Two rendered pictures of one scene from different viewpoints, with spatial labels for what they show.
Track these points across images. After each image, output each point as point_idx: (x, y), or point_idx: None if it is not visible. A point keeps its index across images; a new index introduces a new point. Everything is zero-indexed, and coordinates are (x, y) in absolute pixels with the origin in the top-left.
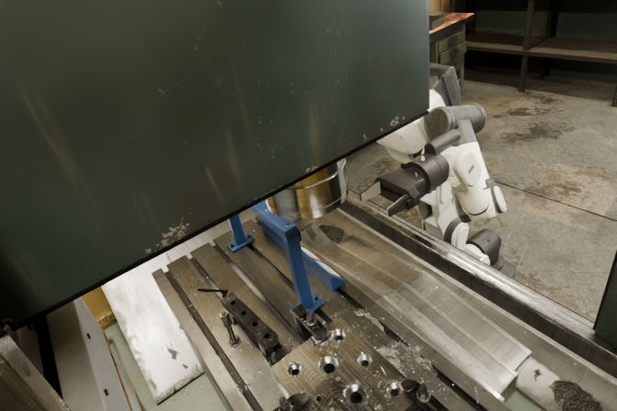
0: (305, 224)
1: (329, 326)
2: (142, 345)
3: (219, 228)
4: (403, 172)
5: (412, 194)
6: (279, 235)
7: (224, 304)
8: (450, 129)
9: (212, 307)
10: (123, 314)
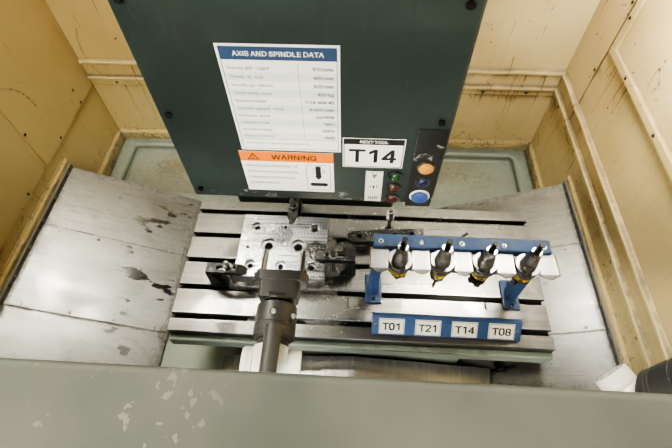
0: (372, 255)
1: (323, 267)
2: (476, 208)
3: (580, 309)
4: (285, 292)
5: (257, 272)
6: (472, 317)
7: (416, 228)
8: (271, 370)
9: (436, 233)
10: (513, 199)
